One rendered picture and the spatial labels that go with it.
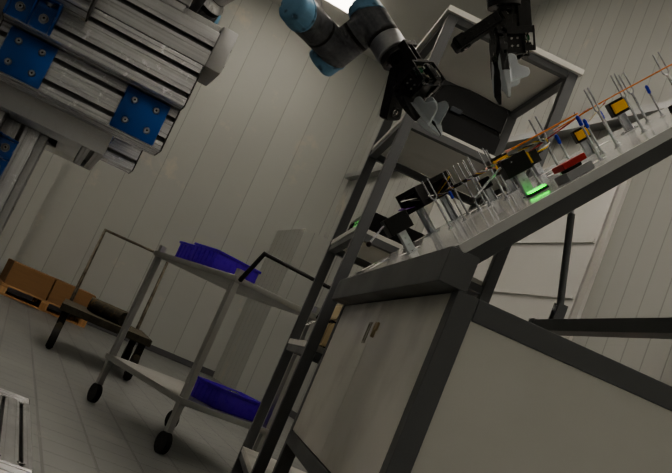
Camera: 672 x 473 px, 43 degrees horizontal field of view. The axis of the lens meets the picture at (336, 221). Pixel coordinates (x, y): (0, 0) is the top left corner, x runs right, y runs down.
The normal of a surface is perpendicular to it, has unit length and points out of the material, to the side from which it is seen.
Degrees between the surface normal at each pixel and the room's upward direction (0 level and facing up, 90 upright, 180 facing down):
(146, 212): 90
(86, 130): 90
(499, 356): 90
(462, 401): 90
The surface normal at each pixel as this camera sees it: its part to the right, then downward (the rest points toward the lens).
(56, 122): 0.34, -0.03
